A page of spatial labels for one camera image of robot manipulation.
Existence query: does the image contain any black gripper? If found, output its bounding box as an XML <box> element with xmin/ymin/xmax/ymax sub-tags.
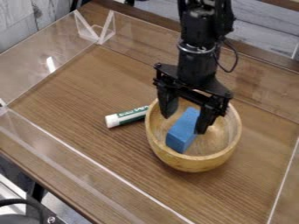
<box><xmin>153</xmin><ymin>45</ymin><xmax>232</xmax><ymax>135</ymax></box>

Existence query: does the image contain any blue foam block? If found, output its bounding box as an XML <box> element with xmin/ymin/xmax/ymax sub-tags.
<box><xmin>165</xmin><ymin>107</ymin><xmax>201</xmax><ymax>154</ymax></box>

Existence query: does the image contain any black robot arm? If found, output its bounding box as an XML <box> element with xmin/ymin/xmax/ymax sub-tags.
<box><xmin>153</xmin><ymin>0</ymin><xmax>234</xmax><ymax>135</ymax></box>

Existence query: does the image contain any brown wooden bowl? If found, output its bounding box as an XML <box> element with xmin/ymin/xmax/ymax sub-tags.
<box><xmin>144</xmin><ymin>98</ymin><xmax>241</xmax><ymax>172</ymax></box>

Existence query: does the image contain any white green tube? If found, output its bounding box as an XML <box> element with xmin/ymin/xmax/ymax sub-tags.
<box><xmin>105</xmin><ymin>106</ymin><xmax>148</xmax><ymax>128</ymax></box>

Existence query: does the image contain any clear acrylic corner bracket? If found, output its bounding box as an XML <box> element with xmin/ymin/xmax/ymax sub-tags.
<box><xmin>73</xmin><ymin>10</ymin><xmax>116</xmax><ymax>45</ymax></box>

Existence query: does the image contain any black cable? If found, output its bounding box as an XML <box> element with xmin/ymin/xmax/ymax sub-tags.
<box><xmin>0</xmin><ymin>198</ymin><xmax>42</xmax><ymax>224</ymax></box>

